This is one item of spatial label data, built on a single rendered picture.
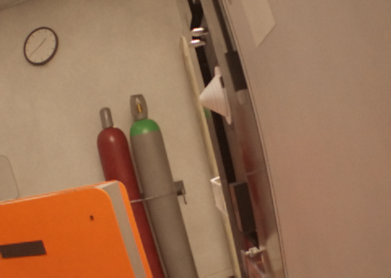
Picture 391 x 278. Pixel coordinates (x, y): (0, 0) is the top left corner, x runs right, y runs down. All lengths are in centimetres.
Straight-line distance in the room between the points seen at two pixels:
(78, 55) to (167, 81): 74
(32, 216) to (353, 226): 79
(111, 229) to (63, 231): 9
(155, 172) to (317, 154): 346
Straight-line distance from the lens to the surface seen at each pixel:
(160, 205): 368
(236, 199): 54
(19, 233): 95
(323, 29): 17
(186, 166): 397
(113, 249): 91
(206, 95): 56
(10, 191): 405
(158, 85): 400
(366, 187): 17
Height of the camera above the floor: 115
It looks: 3 degrees up
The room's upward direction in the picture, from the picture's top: 13 degrees counter-clockwise
